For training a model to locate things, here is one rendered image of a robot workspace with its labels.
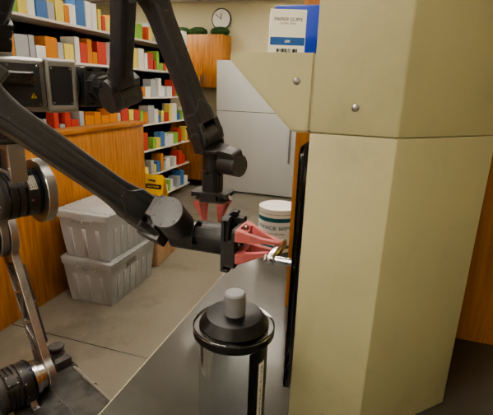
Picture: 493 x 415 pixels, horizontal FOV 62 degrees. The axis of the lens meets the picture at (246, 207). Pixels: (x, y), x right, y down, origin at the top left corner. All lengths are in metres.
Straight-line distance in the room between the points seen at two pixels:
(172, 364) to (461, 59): 0.71
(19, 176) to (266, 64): 0.95
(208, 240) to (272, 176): 5.01
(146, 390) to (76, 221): 2.16
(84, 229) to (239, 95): 3.44
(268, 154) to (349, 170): 5.13
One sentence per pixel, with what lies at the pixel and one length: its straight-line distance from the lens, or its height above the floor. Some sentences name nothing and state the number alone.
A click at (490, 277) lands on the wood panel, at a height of 1.10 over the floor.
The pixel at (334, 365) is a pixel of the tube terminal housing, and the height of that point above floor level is 1.07.
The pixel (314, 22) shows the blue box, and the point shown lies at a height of 1.57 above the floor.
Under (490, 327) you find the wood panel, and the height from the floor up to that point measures 0.98.
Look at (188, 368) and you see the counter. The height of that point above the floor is 0.94.
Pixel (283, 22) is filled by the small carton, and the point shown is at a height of 1.55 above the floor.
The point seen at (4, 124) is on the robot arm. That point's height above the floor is 1.40.
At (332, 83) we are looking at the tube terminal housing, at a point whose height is 1.47.
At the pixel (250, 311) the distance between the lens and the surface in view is 0.56.
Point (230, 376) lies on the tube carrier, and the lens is 0.56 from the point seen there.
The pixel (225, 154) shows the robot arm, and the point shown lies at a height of 1.30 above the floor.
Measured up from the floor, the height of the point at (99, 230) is 0.55.
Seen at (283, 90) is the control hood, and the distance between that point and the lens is 0.56.
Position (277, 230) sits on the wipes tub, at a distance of 1.35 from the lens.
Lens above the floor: 1.47
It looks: 16 degrees down
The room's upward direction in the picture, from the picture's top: 2 degrees clockwise
